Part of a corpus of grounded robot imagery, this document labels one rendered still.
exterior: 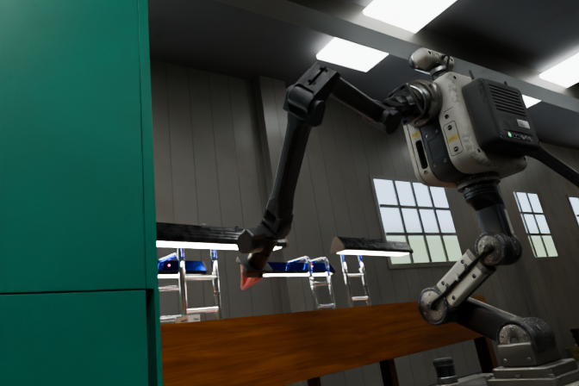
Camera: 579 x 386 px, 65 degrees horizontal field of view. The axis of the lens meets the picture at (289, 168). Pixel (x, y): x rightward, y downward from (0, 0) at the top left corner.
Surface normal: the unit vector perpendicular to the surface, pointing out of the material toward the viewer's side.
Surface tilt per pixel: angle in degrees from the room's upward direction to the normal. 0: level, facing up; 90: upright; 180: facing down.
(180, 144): 90
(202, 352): 90
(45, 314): 90
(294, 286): 90
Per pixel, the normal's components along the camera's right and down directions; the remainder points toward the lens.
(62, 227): 0.70, -0.34
